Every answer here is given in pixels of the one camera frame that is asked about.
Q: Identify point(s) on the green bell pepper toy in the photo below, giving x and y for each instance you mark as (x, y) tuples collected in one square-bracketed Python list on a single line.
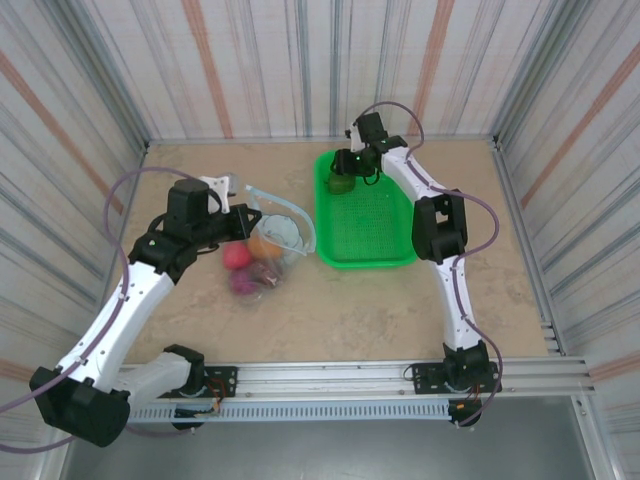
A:
[(342, 184)]

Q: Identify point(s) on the orange toy fruit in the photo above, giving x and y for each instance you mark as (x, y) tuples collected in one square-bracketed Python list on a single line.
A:
[(262, 248)]

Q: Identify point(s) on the clear blue-zipper zip-top bag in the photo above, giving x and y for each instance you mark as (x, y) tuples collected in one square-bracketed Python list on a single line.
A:
[(285, 235)]

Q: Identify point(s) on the dark red round toy fruit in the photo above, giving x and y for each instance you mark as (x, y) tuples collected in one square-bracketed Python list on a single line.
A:
[(267, 275)]

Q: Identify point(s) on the green plastic mesh basket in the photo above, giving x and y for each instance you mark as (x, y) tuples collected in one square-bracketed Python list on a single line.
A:
[(365, 225)]

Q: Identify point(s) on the purple round toy fruit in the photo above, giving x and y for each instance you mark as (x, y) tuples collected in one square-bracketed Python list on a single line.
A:
[(241, 283)]

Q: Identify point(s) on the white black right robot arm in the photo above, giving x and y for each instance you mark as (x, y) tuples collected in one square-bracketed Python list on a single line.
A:
[(457, 300)]

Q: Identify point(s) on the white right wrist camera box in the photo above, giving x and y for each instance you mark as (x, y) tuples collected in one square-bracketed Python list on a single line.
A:
[(354, 137)]

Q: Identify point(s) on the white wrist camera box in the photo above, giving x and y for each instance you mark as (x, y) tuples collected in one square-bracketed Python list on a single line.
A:
[(222, 185), (354, 137)]

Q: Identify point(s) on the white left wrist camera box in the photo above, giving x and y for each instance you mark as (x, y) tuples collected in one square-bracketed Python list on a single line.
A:
[(222, 185)]

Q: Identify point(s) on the aluminium side frame rail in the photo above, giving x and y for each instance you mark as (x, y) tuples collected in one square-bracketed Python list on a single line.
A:
[(514, 200)]

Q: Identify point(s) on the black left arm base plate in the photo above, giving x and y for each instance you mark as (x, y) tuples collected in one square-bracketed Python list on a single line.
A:
[(225, 382)]

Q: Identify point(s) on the aluminium mounting rail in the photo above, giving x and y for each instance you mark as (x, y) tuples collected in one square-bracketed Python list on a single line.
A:
[(325, 375)]

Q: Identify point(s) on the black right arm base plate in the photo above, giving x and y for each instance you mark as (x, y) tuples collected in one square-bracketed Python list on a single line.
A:
[(427, 380)]

